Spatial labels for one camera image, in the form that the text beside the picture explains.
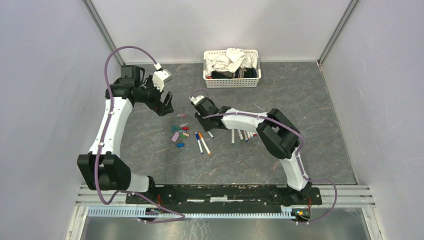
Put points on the pink highlighter cap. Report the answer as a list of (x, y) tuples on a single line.
[(175, 137)]

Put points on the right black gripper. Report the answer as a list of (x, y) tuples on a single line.
[(206, 127)]

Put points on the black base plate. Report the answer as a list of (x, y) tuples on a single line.
[(231, 198)]

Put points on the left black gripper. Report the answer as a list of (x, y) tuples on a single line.
[(165, 108)]

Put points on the white plastic basket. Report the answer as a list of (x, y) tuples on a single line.
[(234, 82)]

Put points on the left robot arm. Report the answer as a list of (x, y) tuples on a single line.
[(102, 167)]

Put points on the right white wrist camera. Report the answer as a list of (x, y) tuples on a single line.
[(196, 99)]

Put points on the black printed cloth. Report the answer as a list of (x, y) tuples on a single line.
[(240, 73)]

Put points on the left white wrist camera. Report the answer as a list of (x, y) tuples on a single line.
[(160, 77)]

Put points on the white cable duct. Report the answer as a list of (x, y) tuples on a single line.
[(143, 212)]

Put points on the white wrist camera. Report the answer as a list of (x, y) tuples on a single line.
[(160, 77), (196, 99)]

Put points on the white crumpled cloth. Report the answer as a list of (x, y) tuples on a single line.
[(230, 60)]

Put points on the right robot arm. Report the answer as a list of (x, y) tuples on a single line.
[(279, 136)]

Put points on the orange tip white marker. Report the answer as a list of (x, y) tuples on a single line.
[(204, 143)]

